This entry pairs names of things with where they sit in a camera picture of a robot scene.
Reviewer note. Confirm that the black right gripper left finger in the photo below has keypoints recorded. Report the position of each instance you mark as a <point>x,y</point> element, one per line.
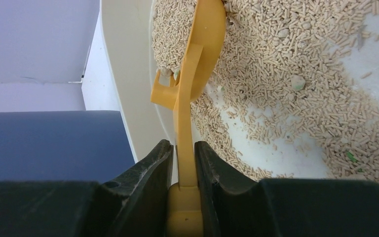
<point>132,204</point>

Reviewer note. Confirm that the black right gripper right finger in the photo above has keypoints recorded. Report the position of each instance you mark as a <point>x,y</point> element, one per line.
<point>234,205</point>

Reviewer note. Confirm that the blue plastic bucket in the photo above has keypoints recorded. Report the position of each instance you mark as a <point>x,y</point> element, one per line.
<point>65,145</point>

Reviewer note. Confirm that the white plastic litter tray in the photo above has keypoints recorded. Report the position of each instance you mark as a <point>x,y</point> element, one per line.
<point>144,37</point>

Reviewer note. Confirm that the yellow slotted litter scoop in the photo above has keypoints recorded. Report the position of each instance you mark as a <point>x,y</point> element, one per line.
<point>205,42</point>

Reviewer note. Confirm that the beige cat litter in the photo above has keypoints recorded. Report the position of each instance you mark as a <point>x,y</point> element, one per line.
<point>280,78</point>

